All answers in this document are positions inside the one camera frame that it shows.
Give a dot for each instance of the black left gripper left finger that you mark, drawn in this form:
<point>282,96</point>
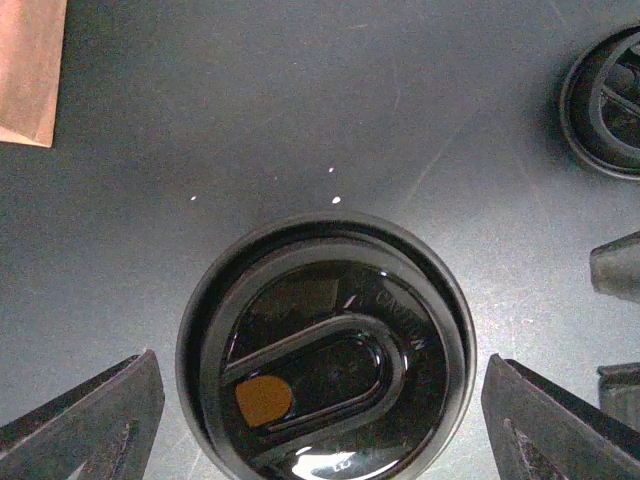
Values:
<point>103,428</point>

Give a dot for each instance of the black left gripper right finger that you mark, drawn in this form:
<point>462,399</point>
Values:
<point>539,430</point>

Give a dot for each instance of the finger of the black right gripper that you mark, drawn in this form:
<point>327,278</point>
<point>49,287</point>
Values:
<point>619,392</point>
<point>615,268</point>

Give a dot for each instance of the brown paper bag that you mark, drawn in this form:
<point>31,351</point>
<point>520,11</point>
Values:
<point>32,35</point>

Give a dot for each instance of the black coffee cup lid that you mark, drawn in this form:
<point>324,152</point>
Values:
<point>599,105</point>

